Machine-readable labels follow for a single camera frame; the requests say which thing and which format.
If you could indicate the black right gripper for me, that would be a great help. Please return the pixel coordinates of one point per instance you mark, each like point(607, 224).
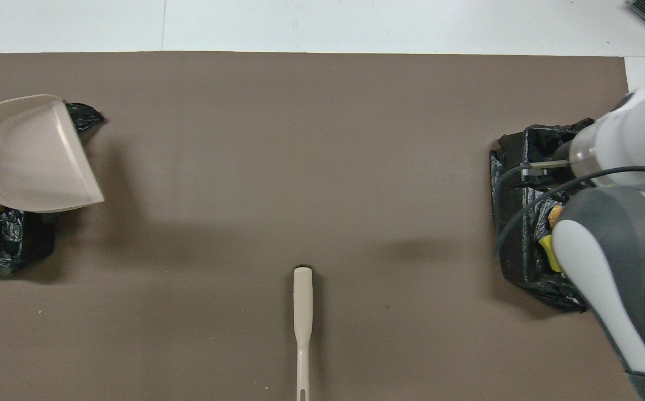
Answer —
point(563, 153)

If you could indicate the golden croissant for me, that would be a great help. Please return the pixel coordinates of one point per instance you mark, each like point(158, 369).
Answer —
point(555, 215)

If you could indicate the yellow sponge piece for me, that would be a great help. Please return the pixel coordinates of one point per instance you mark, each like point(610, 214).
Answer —
point(547, 249)

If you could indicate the beige hand brush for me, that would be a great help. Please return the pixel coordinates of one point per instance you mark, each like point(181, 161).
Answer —
point(303, 301)

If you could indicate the beige plastic dustpan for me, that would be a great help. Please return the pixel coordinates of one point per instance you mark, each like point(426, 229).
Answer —
point(27, 161)

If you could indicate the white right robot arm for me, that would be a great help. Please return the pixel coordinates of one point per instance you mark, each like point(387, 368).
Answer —
point(606, 250)

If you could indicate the right black garbage bag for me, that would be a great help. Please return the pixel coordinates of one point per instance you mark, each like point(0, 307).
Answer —
point(517, 267)

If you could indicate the black garbage bag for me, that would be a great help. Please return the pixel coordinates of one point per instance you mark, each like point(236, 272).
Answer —
point(27, 245)
point(517, 267)

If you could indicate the brown table mat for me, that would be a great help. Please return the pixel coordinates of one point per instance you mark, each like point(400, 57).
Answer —
point(300, 139)

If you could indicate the left black garbage bag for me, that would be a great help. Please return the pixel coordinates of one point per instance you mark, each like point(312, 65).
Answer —
point(27, 245)

